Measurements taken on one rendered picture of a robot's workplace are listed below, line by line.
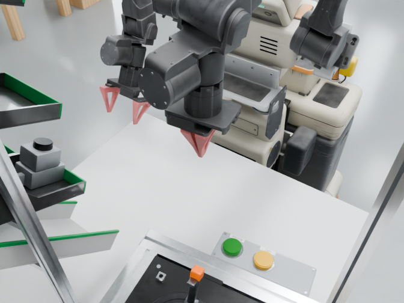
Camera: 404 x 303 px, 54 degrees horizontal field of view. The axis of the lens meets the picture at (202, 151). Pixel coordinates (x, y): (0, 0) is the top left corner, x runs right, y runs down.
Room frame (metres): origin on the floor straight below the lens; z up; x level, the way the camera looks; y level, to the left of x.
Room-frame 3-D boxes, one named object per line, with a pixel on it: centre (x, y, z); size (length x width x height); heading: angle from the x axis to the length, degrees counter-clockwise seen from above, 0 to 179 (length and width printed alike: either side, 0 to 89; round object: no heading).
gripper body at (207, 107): (0.48, 0.00, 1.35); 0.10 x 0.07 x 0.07; 64
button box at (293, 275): (0.43, -0.13, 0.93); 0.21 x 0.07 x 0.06; 64
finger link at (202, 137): (0.48, 0.01, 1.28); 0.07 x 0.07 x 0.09; 64
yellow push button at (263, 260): (0.43, -0.13, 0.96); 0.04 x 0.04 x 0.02
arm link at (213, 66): (0.47, 0.00, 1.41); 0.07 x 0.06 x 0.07; 140
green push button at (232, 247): (0.46, -0.06, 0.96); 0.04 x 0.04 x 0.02
